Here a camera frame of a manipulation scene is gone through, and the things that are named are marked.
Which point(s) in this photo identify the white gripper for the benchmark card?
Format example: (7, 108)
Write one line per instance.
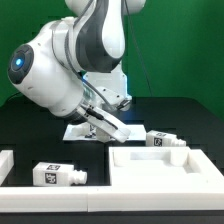
(103, 120)

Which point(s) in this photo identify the white square tabletop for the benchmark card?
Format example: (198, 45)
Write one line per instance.
(154, 166)

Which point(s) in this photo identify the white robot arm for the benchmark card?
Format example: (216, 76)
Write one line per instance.
(73, 66)

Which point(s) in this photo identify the white marker sheet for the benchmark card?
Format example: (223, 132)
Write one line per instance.
(138, 133)

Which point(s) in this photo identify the white U-shaped obstacle fence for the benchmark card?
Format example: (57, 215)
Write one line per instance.
(112, 198)

